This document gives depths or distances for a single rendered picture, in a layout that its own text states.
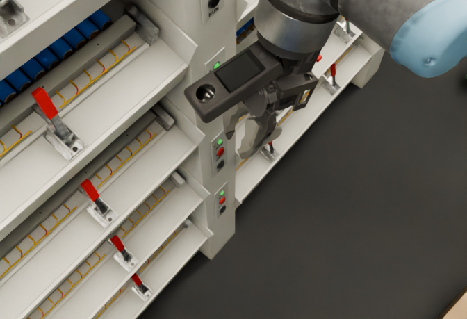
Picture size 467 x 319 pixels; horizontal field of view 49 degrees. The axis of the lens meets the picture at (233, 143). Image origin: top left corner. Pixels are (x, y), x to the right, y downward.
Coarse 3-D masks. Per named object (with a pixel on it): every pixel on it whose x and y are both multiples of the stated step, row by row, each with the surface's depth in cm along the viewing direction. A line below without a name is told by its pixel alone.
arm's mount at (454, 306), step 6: (462, 294) 110; (456, 300) 110; (462, 300) 107; (450, 306) 110; (456, 306) 106; (462, 306) 106; (444, 312) 111; (450, 312) 105; (456, 312) 106; (462, 312) 106; (438, 318) 111; (444, 318) 105; (450, 318) 105; (456, 318) 105; (462, 318) 105
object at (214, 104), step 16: (256, 48) 61; (224, 64) 61; (240, 64) 61; (256, 64) 60; (272, 64) 60; (208, 80) 61; (224, 80) 60; (240, 80) 60; (256, 80) 60; (192, 96) 60; (208, 96) 59; (224, 96) 59; (240, 96) 60; (208, 112) 59
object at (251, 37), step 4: (256, 28) 89; (252, 32) 89; (256, 32) 89; (248, 36) 88; (252, 36) 88; (256, 36) 88; (244, 40) 88; (248, 40) 88; (252, 40) 88; (256, 40) 88; (240, 44) 87; (244, 44) 87; (248, 44) 88; (236, 48) 87; (240, 48) 87; (244, 48) 87; (236, 52) 86
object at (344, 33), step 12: (336, 24) 120; (348, 24) 116; (336, 36) 119; (348, 36) 118; (324, 48) 117; (336, 48) 118; (324, 60) 116; (324, 72) 115; (288, 108) 110; (240, 120) 106; (240, 132) 105; (240, 144) 104
